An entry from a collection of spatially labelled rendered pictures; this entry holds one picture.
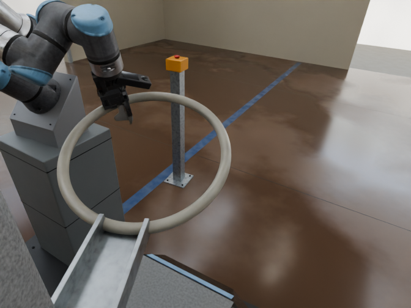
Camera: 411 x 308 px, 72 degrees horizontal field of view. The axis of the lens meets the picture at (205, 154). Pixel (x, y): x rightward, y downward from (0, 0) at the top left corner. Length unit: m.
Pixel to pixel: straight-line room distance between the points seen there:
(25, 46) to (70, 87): 0.67
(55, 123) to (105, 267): 0.95
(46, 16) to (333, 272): 1.99
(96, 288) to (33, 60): 0.57
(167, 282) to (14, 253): 0.76
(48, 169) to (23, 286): 1.29
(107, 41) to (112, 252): 0.52
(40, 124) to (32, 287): 1.36
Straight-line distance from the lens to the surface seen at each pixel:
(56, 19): 0.88
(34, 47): 0.87
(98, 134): 1.61
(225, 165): 0.76
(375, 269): 2.28
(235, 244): 2.08
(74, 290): 0.67
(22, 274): 0.21
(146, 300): 0.91
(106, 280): 0.66
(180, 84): 2.11
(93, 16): 0.81
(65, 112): 1.52
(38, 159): 1.49
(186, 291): 0.91
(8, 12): 1.39
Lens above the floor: 1.59
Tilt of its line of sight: 33 degrees down
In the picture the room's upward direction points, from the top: 3 degrees clockwise
